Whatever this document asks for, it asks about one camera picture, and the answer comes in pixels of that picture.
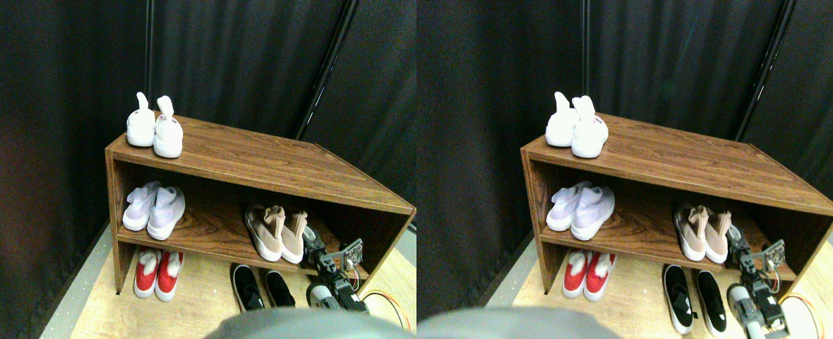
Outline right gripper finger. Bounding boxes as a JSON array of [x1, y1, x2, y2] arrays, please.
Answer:
[[301, 225, 326, 256], [725, 225, 750, 256]]

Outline beige shoe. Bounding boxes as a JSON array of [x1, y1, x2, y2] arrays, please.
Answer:
[[705, 210, 733, 265], [244, 204, 286, 262], [280, 210, 309, 265], [674, 204, 711, 262]]

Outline black shoe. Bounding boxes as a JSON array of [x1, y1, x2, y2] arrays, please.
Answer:
[[663, 264, 695, 335], [265, 270, 296, 309], [695, 270, 729, 336], [231, 264, 265, 313]]

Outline brown shoe rack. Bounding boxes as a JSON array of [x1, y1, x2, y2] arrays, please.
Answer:
[[104, 113, 417, 295], [521, 113, 833, 295]]

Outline lilac shoe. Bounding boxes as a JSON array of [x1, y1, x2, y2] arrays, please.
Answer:
[[121, 181, 162, 232], [147, 186, 186, 241], [546, 182, 591, 232], [570, 186, 616, 241]]

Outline black curtain stand pole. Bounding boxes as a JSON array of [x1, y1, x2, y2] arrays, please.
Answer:
[[580, 0, 592, 100], [144, 0, 155, 100], [733, 0, 798, 143], [294, 0, 359, 141]]

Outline white shoe with red mark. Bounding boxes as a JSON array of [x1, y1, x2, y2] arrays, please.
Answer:
[[153, 95, 184, 159], [570, 95, 609, 159]]

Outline black bracket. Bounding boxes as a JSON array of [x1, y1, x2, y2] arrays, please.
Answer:
[[335, 239, 364, 273]]

